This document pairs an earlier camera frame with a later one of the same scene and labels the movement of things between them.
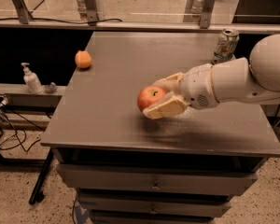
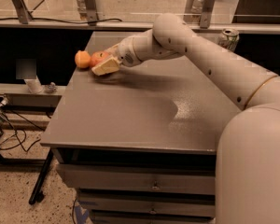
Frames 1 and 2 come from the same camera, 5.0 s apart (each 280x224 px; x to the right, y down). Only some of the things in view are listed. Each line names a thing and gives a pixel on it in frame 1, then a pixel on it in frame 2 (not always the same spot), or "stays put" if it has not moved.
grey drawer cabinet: (125, 168) stays put
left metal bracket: (22, 10) stays put
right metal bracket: (208, 6) stays put
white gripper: (198, 86) -> (125, 52)
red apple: (148, 94) -> (97, 58)
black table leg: (37, 195) stays put
